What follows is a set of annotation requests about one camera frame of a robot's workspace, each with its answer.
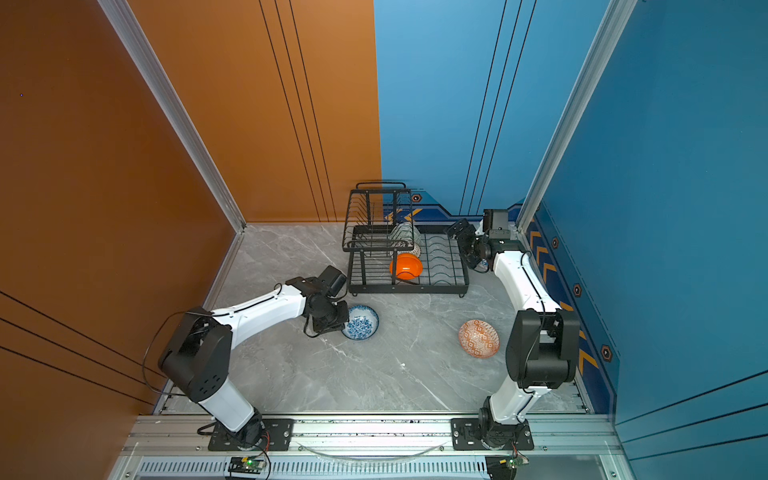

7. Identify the left green circuit board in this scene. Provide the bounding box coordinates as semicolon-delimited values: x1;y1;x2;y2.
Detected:
227;456;268;477

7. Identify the blue floral bowl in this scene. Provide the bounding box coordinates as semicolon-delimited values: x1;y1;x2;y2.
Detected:
342;305;380;341

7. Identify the red patterned bowl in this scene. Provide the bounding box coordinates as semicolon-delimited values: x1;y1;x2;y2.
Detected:
458;320;500;359

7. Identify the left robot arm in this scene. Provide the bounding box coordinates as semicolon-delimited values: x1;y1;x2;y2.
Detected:
158;266;349;443

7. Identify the green patterned bowl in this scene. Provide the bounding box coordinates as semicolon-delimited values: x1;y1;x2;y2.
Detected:
389;221;420;244

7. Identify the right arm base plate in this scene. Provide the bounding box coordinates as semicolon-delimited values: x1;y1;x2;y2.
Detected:
450;418;535;451

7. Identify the green circuit board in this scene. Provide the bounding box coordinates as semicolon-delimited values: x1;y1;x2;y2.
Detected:
227;456;268;477
485;453;530;480

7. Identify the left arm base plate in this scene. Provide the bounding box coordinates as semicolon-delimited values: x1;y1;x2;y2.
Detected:
208;418;294;453

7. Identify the orange bowl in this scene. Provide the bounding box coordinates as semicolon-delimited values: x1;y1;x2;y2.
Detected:
389;253;424;281

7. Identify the right green circuit board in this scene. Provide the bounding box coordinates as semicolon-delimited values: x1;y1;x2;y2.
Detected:
485;453;530;480

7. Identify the black wire dish rack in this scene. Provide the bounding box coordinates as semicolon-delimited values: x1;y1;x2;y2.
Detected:
342;181;469;297

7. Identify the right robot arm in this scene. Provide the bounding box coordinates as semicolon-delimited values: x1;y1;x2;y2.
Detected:
446;210;580;450

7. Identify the aluminium front rail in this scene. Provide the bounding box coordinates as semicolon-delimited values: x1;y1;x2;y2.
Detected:
119;413;623;457

